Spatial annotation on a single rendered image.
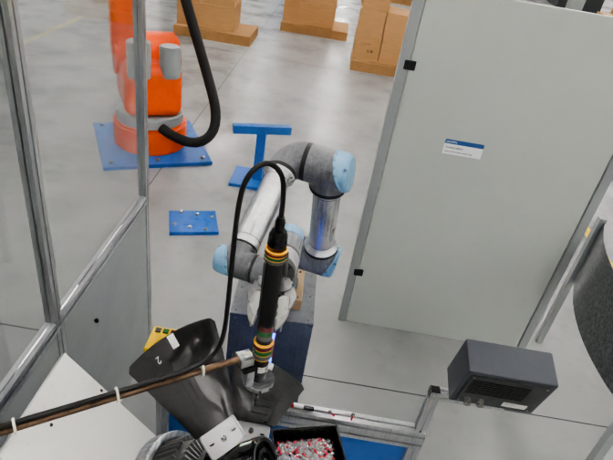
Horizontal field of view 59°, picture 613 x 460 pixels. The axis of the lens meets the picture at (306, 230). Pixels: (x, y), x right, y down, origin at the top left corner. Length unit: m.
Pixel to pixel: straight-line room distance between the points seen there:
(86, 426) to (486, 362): 1.06
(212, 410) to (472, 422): 2.14
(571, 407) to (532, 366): 1.89
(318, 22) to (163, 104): 5.71
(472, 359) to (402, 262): 1.63
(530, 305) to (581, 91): 1.31
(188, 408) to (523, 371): 0.95
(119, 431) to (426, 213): 2.12
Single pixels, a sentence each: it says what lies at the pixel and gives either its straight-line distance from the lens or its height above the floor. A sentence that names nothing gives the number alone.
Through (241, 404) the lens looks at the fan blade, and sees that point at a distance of 1.44.
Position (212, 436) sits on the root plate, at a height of 1.26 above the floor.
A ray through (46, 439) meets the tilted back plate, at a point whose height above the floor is 1.31.
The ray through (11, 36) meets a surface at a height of 1.91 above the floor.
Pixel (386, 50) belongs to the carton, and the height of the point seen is 0.34.
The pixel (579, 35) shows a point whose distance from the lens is 2.84.
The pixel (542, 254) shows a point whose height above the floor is 0.74.
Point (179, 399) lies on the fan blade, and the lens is 1.26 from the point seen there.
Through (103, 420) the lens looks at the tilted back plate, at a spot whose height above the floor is 1.24.
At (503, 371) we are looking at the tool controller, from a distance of 1.68.
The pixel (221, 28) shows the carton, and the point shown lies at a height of 0.17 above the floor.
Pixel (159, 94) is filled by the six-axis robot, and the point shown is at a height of 0.59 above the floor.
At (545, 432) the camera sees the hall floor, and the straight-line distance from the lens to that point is 3.39.
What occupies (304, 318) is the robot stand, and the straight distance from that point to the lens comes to 1.96.
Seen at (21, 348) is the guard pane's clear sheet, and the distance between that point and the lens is 1.82.
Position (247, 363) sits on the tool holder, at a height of 1.46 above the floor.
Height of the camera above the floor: 2.32
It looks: 33 degrees down
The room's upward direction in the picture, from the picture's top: 10 degrees clockwise
